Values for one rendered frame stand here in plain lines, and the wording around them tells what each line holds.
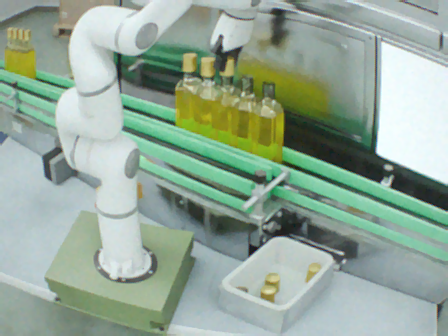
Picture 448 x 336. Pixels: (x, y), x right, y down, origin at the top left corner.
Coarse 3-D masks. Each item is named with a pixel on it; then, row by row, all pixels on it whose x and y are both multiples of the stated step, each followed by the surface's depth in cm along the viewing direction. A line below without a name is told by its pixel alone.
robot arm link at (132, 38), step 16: (144, 0) 100; (160, 0) 94; (176, 0) 96; (192, 0) 100; (128, 16) 93; (144, 16) 93; (160, 16) 95; (176, 16) 99; (128, 32) 92; (144, 32) 94; (160, 32) 98; (128, 48) 94; (144, 48) 96
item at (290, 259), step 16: (272, 240) 140; (288, 240) 139; (256, 256) 135; (272, 256) 141; (288, 256) 141; (304, 256) 138; (320, 256) 135; (240, 272) 131; (256, 272) 137; (272, 272) 140; (288, 272) 140; (304, 272) 139; (320, 272) 128; (224, 288) 126; (256, 288) 135; (288, 288) 135; (304, 288) 124; (272, 304) 120; (288, 304) 120
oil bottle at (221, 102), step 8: (216, 96) 148; (224, 96) 146; (232, 96) 146; (216, 104) 148; (224, 104) 147; (216, 112) 150; (224, 112) 148; (216, 120) 151; (224, 120) 149; (216, 128) 152; (224, 128) 150; (216, 136) 153; (224, 136) 151; (224, 144) 152
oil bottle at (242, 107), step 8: (240, 96) 145; (256, 96) 145; (232, 104) 145; (240, 104) 144; (248, 104) 143; (232, 112) 147; (240, 112) 145; (248, 112) 144; (232, 120) 148; (240, 120) 146; (248, 120) 145; (232, 128) 149; (240, 128) 147; (248, 128) 146; (232, 136) 150; (240, 136) 148; (248, 136) 147; (232, 144) 151; (240, 144) 149; (248, 144) 148; (248, 152) 149
